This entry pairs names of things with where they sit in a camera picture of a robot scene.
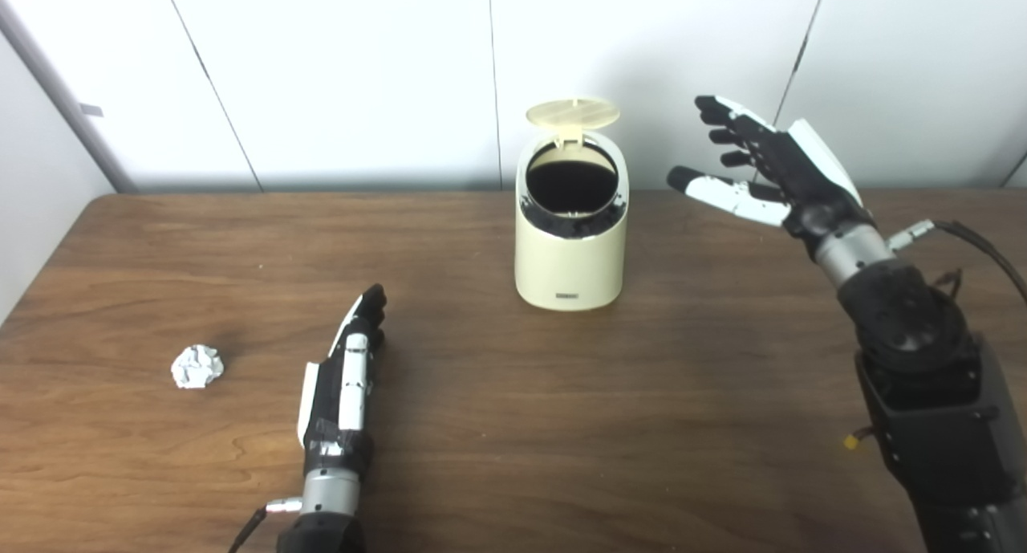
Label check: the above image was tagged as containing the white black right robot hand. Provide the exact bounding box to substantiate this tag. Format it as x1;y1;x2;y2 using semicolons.
667;96;875;241

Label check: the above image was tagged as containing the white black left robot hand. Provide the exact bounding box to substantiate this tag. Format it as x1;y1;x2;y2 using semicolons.
297;284;388;480

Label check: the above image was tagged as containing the white paper ball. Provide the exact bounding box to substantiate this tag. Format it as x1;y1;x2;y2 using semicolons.
171;344;225;390

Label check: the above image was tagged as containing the cream round bin lid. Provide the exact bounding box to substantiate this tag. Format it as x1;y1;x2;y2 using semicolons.
526;98;621;149

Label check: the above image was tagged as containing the cream plastic bin body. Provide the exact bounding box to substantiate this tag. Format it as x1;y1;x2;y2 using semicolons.
514;130;630;311

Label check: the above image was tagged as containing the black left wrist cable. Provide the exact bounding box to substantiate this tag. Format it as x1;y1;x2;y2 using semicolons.
229;497;304;553

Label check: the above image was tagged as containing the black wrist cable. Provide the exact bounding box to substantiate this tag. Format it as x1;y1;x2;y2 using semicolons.
229;497;304;553
887;219;1027;305

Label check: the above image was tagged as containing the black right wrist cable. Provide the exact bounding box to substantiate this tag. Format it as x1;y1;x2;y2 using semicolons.
887;219;1027;305

